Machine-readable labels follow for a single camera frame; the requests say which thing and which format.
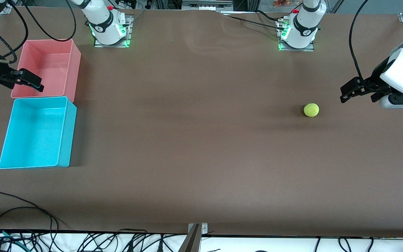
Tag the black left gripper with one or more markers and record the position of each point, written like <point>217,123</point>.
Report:
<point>377,77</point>

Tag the yellow-green tennis ball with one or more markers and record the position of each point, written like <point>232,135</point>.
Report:
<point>311,110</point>

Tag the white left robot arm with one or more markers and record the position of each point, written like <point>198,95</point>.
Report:
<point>304,24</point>

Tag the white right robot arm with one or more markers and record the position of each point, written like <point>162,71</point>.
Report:
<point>103,21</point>

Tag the pink plastic bin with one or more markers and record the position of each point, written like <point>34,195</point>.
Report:
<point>51,66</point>

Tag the blue plastic bin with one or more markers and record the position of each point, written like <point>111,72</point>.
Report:
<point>37,133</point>

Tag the orange background item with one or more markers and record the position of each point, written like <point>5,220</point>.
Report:
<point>282,3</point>

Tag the grey metal bar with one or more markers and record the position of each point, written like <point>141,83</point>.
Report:
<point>191,243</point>

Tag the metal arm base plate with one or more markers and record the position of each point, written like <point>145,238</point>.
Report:
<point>112,46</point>
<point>297,49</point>

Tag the aluminium frame profile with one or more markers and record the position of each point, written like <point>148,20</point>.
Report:
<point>206,4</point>

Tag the silver metal bracket plate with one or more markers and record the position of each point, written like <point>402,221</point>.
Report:
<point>204,229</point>

